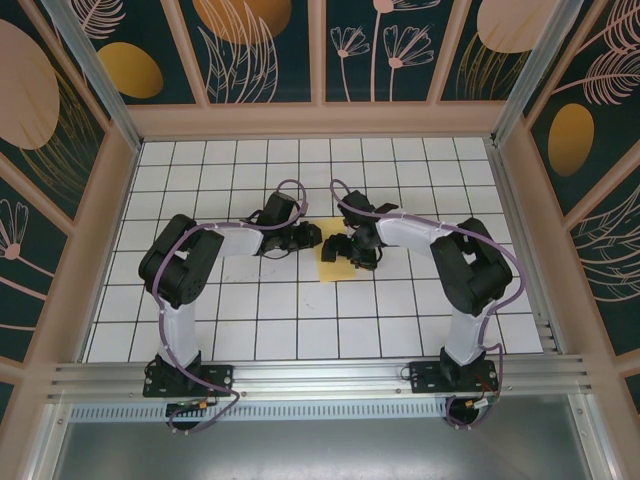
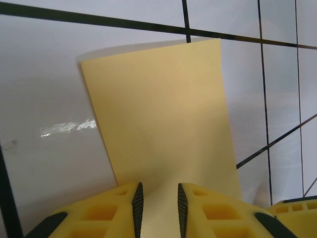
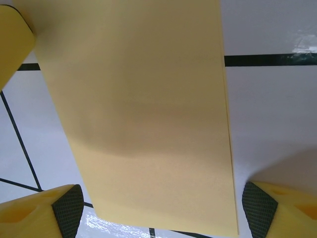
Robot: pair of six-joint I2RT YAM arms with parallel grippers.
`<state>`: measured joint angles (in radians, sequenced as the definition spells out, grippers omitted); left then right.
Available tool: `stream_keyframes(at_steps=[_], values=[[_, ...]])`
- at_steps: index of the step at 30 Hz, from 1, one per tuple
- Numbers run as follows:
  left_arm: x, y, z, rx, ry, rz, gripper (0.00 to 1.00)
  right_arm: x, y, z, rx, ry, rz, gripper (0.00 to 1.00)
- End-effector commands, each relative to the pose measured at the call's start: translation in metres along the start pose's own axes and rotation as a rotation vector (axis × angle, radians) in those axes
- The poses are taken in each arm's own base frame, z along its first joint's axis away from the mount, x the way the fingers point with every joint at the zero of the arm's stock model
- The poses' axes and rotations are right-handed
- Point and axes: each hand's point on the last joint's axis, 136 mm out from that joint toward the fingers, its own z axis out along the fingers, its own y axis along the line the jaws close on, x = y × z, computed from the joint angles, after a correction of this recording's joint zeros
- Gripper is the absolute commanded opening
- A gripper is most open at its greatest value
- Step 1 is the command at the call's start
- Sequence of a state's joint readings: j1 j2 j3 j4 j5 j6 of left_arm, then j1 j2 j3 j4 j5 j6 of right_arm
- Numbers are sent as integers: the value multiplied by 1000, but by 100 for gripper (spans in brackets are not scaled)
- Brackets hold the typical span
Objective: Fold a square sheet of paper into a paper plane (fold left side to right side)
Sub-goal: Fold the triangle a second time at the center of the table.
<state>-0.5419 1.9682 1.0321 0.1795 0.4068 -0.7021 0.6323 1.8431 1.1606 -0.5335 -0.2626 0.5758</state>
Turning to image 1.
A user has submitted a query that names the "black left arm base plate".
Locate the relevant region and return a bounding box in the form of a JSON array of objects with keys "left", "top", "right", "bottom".
[{"left": 143, "top": 363, "right": 236, "bottom": 399}]

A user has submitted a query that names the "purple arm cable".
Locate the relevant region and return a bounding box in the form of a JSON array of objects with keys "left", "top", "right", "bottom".
[
  {"left": 152, "top": 178, "right": 309, "bottom": 436},
  {"left": 329, "top": 178, "right": 526, "bottom": 432}
]

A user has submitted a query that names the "aluminium frame post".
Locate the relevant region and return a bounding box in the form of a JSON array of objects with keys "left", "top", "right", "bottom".
[
  {"left": 489, "top": 0, "right": 594, "bottom": 149},
  {"left": 39, "top": 0, "right": 145, "bottom": 154}
]

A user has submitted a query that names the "grey metal sheet panel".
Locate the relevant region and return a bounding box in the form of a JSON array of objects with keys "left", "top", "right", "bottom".
[{"left": 47, "top": 394, "right": 601, "bottom": 480}]

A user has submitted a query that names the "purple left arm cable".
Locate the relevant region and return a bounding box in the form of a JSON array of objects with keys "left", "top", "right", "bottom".
[{"left": 152, "top": 178, "right": 309, "bottom": 436}]

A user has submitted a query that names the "slotted grey cable duct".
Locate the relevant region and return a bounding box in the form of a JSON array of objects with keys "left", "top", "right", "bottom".
[{"left": 69, "top": 403, "right": 451, "bottom": 422}]

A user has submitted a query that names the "aluminium mounting rail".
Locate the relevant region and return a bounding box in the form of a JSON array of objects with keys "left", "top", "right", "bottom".
[{"left": 47, "top": 354, "right": 599, "bottom": 401}]

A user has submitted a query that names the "yellow cloth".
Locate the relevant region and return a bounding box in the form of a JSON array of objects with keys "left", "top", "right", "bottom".
[{"left": 317, "top": 218, "right": 357, "bottom": 283}]

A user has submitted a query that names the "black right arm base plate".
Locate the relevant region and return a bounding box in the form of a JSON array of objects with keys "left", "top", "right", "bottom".
[{"left": 408, "top": 360, "right": 500, "bottom": 396}]

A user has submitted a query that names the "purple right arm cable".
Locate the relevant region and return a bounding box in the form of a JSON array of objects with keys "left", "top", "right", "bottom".
[{"left": 329, "top": 178, "right": 526, "bottom": 432}]

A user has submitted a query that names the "aluminium side rail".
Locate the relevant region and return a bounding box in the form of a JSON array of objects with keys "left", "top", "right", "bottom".
[{"left": 487, "top": 142, "right": 569, "bottom": 359}]

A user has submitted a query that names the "white grid mat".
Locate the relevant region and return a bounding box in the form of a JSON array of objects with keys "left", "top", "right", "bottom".
[{"left": 79, "top": 138, "right": 546, "bottom": 362}]

